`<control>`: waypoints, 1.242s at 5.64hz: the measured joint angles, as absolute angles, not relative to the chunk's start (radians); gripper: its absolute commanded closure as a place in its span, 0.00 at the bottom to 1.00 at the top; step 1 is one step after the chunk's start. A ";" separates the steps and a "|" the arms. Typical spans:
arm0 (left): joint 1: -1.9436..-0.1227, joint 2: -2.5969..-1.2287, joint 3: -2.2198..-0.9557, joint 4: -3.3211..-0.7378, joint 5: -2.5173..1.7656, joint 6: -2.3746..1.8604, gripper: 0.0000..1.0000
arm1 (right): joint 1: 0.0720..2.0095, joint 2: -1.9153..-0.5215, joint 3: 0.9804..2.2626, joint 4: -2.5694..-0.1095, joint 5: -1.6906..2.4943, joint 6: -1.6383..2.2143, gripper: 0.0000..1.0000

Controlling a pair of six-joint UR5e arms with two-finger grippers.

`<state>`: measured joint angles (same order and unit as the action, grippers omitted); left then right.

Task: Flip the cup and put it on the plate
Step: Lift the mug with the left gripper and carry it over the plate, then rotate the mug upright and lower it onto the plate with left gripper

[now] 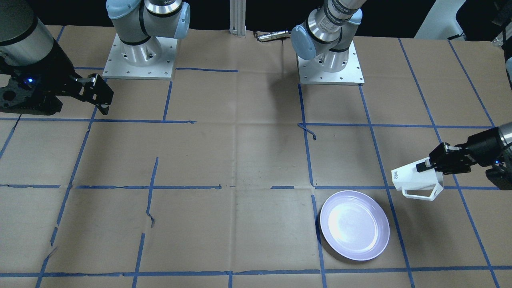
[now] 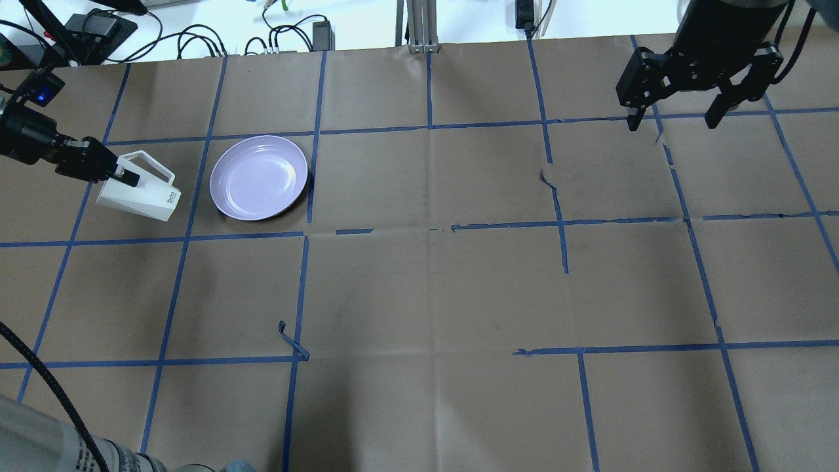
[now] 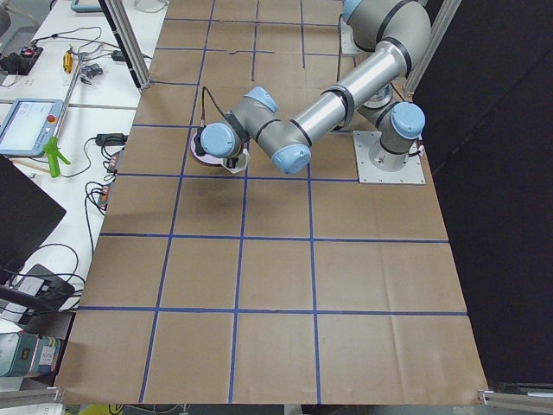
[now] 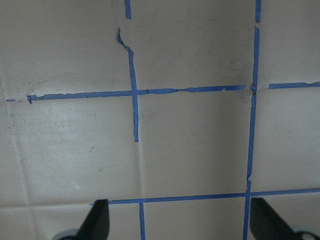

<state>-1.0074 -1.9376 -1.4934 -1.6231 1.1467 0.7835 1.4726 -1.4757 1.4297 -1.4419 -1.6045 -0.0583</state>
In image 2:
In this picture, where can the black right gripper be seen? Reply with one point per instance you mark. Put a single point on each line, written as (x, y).
(713, 40)

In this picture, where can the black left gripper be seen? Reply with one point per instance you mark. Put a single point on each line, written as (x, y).
(26, 139)

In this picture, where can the white angular mug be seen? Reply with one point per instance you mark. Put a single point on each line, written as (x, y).
(141, 186)

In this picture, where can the lavender plate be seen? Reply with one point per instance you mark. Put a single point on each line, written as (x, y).
(258, 178)

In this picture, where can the black power adapter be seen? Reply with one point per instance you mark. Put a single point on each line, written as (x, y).
(322, 38)

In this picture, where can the aluminium frame post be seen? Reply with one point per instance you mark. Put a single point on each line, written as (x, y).
(416, 26)

